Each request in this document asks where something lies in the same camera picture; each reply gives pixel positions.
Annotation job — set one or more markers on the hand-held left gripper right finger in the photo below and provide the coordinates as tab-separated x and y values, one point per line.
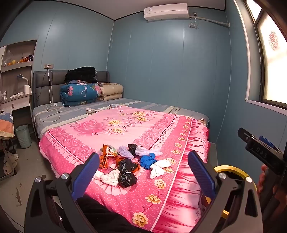
201	173

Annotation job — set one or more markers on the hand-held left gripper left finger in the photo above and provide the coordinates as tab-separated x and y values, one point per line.
86	172

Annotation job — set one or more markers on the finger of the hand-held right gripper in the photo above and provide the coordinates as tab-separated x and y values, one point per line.
266	141
244	134

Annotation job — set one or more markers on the white cloth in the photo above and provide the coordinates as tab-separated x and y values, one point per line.
107	177
16	95
160	168

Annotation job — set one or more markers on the orange snack wrapper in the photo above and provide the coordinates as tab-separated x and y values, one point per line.
105	158

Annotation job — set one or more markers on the black trash can yellow rim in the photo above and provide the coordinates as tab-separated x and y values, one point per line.
226	167

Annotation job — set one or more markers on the green snack wrapper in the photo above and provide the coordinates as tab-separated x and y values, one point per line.
112	149

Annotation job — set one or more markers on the black plastic bag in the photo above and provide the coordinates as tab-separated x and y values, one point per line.
127	166
126	179

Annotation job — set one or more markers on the black patterned cloth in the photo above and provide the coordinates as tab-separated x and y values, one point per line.
133	148

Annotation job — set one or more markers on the blue glove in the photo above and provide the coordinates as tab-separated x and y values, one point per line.
148	161

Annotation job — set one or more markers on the lavender cloth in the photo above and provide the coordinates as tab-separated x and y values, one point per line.
148	151

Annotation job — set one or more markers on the person's right hand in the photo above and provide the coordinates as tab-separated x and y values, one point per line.
261	179

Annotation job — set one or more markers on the small pale cloth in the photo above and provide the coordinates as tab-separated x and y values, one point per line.
113	105
91	109

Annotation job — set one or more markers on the window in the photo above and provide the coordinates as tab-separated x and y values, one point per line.
273	74

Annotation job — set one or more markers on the pink floral blanket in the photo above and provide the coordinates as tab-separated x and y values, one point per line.
134	125

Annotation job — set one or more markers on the green plastic waste bin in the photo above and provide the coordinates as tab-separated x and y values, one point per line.
23	136

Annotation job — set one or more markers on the white shoes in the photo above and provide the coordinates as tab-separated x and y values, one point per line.
10	162

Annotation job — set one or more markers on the blue floral folded quilt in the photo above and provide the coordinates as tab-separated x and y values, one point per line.
78	93

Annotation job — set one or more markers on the grey striped bed sheet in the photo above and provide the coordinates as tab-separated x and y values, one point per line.
152	105

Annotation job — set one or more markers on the beige folded quilt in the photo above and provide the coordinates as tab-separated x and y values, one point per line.
112	89

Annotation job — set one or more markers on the striped colourful cloth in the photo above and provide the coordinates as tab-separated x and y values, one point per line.
6	125

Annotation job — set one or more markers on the red paper window cutting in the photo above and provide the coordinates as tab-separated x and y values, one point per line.
273	41

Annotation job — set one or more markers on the black clothes pile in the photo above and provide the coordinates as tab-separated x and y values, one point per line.
80	74

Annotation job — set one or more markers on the grey padded headboard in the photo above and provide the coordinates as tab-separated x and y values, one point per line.
44	83

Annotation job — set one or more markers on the white paper roll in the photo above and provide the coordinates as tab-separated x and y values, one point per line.
27	89

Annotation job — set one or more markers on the white cloth on shelf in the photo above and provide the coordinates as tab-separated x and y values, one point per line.
16	95

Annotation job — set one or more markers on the white desk lamp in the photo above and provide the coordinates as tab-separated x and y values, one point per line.
21	77

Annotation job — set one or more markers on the wrapped air conditioner pipe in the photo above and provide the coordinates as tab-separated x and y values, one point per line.
213	20

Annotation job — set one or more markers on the small shelf ornaments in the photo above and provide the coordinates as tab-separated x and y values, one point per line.
27	58

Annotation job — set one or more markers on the fruit on shelf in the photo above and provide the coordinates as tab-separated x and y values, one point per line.
12	62

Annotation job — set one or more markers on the white air conditioner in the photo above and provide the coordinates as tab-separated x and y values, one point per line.
166	11

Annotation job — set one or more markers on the wall socket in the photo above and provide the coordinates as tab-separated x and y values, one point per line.
48	66

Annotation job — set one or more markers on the white wall shelf unit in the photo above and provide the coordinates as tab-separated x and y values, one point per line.
13	69

